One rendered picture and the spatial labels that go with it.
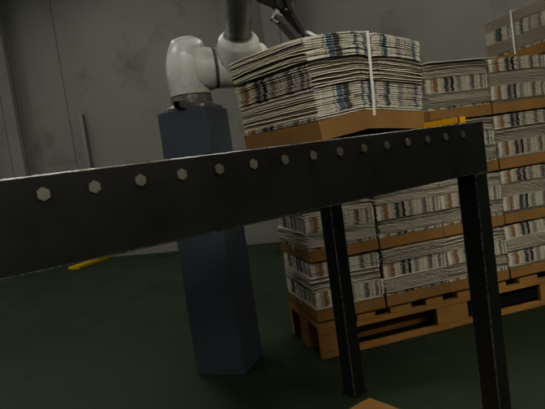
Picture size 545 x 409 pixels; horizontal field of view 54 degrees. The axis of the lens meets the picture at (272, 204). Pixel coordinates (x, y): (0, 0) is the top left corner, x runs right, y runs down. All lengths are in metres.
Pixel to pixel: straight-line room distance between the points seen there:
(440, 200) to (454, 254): 0.23
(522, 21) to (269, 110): 1.66
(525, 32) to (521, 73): 0.26
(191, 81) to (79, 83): 4.00
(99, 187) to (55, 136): 5.43
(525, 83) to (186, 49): 1.39
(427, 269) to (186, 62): 1.23
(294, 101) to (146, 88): 4.39
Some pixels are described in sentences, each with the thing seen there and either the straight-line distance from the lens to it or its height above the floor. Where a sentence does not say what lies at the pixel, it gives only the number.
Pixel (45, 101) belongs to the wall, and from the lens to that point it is 6.25.
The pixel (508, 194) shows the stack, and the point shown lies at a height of 0.50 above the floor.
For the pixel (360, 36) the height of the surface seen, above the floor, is 1.03.
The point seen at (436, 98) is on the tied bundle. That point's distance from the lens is 2.27.
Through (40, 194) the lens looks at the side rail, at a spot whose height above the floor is 0.78.
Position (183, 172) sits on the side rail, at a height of 0.78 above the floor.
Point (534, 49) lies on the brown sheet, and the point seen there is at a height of 1.09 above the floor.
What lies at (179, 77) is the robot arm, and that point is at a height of 1.12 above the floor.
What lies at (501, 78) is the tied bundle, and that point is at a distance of 2.46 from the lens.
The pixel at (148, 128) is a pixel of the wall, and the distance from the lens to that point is 5.54.
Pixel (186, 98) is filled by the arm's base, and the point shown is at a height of 1.04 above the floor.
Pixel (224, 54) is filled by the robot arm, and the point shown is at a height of 1.18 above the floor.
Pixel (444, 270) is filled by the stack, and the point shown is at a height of 0.24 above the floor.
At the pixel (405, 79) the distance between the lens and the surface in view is 1.40.
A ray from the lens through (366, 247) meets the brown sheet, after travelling 2.12.
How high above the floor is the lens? 0.78
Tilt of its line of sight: 5 degrees down
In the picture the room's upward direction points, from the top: 8 degrees counter-clockwise
